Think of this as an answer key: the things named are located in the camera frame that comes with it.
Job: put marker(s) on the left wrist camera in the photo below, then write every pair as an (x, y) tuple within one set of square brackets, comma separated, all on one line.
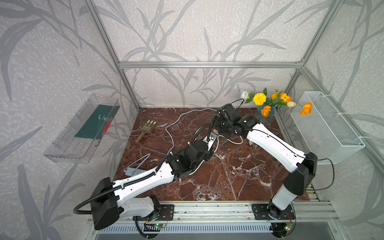
[(210, 140)]

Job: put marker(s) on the blue-white power strip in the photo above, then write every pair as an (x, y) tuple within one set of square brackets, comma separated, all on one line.
[(130, 172)]

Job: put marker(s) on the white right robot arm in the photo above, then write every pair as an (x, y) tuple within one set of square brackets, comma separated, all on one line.
[(302, 166)]

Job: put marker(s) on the clear plastic wall bin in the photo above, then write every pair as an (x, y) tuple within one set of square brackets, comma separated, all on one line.
[(80, 139)]

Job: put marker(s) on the green booklet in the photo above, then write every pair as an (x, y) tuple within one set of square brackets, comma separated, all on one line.
[(93, 127)]

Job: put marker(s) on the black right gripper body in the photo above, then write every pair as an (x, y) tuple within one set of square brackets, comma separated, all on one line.
[(224, 128)]

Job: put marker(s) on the red pen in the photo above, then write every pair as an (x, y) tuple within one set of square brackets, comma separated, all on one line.
[(107, 125)]

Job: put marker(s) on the white wire mesh basket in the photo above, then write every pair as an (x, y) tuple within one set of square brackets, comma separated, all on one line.
[(324, 128)]

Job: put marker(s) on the blue glass vase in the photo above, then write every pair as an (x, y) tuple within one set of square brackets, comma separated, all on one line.
[(264, 114)]

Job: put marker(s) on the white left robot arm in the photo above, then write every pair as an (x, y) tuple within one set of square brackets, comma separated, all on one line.
[(112, 200)]

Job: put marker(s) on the wooden brush green bristles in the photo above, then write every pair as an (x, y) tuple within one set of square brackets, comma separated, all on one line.
[(146, 128)]

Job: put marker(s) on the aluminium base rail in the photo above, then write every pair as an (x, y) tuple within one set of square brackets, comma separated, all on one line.
[(241, 211)]

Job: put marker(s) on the yellow orange flower bouquet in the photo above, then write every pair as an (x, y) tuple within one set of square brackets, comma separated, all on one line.
[(276, 99)]

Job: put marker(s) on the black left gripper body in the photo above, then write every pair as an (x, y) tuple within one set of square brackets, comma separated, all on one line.
[(206, 155)]

